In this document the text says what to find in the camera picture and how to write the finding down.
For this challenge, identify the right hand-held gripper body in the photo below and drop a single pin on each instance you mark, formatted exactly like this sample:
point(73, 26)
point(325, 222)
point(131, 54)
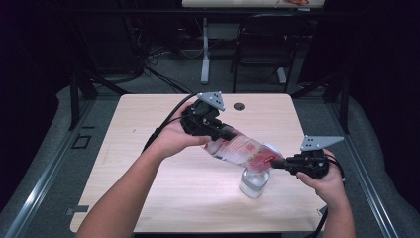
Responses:
point(310, 162)

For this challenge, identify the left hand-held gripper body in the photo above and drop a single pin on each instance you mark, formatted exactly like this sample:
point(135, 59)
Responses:
point(201, 119)

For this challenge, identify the clear refill pouch red print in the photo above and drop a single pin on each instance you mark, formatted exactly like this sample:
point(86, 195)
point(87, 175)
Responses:
point(244, 150)

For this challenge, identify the clear container with white lid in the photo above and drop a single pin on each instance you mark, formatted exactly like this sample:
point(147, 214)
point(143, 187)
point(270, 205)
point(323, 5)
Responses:
point(252, 185)

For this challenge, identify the person's right hand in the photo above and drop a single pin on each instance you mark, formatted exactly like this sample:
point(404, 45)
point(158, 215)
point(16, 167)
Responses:
point(330, 188)

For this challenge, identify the person's left hand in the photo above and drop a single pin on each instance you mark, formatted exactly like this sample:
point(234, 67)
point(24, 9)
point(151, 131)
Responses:
point(171, 139)

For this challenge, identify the black metal stand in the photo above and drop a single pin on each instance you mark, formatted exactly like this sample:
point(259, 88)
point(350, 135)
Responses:
point(345, 102)
point(75, 99)

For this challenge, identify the white desk with metal legs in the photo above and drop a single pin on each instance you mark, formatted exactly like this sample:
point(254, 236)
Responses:
point(205, 49)

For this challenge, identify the black chair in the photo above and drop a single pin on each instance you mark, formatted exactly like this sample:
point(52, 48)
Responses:
point(267, 39)

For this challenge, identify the orange object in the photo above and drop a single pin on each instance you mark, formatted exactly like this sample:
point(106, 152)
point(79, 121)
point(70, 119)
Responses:
point(297, 2)

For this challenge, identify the grey tape strip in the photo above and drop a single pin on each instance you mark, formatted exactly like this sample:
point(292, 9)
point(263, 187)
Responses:
point(79, 209)

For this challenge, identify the metal floor rail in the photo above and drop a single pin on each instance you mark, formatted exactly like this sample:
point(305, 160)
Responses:
point(39, 185)
point(369, 185)

